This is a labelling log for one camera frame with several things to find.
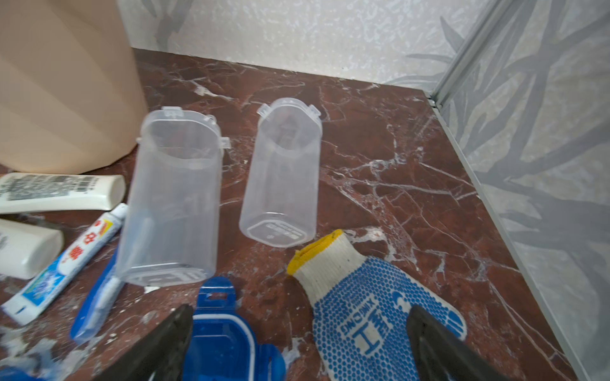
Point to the blue-lidded clear kit cup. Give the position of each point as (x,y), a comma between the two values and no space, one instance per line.
(281,200)
(171,232)

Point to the white yellow-capped lotion bottle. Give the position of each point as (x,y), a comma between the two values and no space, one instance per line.
(32,192)

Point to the white blue dotted work glove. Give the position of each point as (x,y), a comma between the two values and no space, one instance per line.
(360,310)

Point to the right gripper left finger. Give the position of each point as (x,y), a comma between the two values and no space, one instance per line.
(160,355)

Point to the beige flower pot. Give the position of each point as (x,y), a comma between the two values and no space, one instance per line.
(71,98)

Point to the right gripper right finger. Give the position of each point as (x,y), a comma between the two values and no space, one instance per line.
(440,355)

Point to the blue cup lid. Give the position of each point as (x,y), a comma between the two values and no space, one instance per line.
(223,346)
(14,374)

